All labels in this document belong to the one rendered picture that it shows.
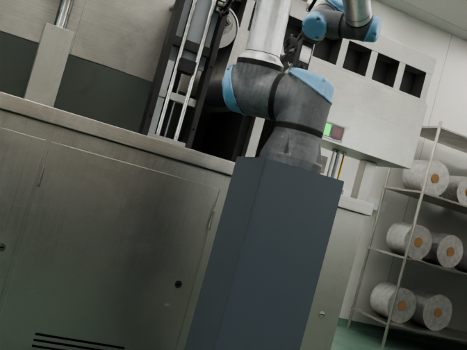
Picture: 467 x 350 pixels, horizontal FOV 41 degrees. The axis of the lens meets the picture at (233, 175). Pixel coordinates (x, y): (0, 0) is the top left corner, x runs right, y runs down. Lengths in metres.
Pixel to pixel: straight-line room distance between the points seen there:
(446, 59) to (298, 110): 4.74
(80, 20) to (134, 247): 0.93
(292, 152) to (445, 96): 4.75
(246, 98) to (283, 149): 0.16
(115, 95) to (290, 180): 1.10
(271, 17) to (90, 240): 0.76
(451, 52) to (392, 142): 3.40
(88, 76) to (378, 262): 3.96
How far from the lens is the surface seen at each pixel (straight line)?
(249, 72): 1.50
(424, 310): 5.57
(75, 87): 2.31
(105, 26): 2.35
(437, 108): 6.04
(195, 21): 1.99
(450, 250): 5.62
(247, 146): 2.08
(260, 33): 1.53
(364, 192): 2.96
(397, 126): 2.85
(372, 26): 1.85
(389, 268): 5.86
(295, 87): 1.46
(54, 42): 2.05
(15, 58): 2.30
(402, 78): 2.88
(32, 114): 1.67
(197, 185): 1.79
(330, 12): 1.89
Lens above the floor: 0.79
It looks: 2 degrees up
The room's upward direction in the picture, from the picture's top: 15 degrees clockwise
